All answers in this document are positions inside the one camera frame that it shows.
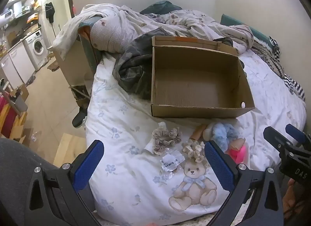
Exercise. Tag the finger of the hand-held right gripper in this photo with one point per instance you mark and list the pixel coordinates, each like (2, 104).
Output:
(295, 133)
(277, 138)

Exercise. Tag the dark green cloth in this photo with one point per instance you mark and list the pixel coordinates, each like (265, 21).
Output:
(161, 6)

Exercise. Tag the white teddy print duvet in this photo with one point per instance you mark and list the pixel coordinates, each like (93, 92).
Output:
(126, 124)

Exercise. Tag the beige bedside cabinet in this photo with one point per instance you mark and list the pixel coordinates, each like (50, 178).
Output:
(75, 68)

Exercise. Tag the green pillow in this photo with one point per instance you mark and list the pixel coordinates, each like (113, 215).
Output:
(245, 26)

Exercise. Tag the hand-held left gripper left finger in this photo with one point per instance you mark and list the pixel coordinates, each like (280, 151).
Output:
(88, 165)

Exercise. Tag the pink heart sponge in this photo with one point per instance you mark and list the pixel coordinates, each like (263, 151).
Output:
(237, 156)

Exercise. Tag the camouflage jacket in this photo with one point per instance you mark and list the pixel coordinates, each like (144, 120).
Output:
(136, 65)

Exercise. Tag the cream fabric scrunchie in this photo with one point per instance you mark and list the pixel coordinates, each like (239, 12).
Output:
(194, 152)

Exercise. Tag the checkered floral quilt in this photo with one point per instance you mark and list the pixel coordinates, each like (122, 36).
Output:
(126, 24)

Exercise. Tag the black white striped cloth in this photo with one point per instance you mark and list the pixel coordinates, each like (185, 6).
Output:
(279, 63)

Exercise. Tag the black shoe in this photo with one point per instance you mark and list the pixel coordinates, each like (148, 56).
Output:
(79, 119)

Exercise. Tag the person's right hand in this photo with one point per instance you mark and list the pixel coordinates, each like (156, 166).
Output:
(295, 196)

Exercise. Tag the light wooden board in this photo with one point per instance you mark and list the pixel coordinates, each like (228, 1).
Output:
(69, 149)

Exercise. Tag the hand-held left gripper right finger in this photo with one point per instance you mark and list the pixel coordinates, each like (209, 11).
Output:
(220, 167)

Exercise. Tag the white washing machine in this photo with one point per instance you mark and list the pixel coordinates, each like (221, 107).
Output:
(36, 45)

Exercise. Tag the blue plush toy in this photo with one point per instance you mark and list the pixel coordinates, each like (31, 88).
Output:
(222, 132)

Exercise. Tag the taupe fabric scrunchie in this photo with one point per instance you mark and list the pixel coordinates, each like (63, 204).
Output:
(166, 138)

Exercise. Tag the person's grey trouser leg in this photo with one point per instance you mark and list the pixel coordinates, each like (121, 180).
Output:
(21, 158)

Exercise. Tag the black hanging garment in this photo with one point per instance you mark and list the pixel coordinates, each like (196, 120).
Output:
(50, 11)

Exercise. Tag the white kitchen cabinet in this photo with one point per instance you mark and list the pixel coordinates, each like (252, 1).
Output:
(14, 65)

